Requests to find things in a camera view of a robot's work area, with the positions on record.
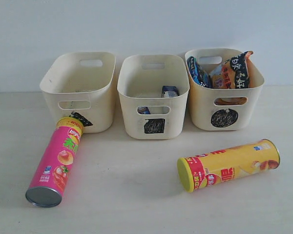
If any blue white milk carton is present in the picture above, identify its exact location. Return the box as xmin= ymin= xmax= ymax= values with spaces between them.
xmin=137 ymin=85 xmax=179 ymax=115

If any blue snack bag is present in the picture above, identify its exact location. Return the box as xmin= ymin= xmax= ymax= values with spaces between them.
xmin=187 ymin=56 xmax=212 ymax=88

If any yellow Lays chips can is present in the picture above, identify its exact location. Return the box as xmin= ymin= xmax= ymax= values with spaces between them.
xmin=177 ymin=139 xmax=280 ymax=193

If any orange noodle packet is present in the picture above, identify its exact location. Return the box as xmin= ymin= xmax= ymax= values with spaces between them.
xmin=209 ymin=51 xmax=253 ymax=89

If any pink Lays chips can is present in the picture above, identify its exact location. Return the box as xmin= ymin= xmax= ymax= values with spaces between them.
xmin=25 ymin=117 xmax=84 ymax=207

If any cream middle plastic bin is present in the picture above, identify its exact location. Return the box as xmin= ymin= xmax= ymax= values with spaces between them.
xmin=117 ymin=55 xmax=189 ymax=139

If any cream plastic bin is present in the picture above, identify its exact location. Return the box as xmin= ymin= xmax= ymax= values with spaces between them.
xmin=185 ymin=48 xmax=264 ymax=131
xmin=117 ymin=55 xmax=189 ymax=139
xmin=40 ymin=52 xmax=116 ymax=133

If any cream right plastic bin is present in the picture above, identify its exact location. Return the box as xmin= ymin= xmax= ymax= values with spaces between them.
xmin=185 ymin=48 xmax=264 ymax=131

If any cream left plastic bin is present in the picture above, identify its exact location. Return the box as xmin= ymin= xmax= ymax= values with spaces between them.
xmin=40 ymin=52 xmax=116 ymax=133

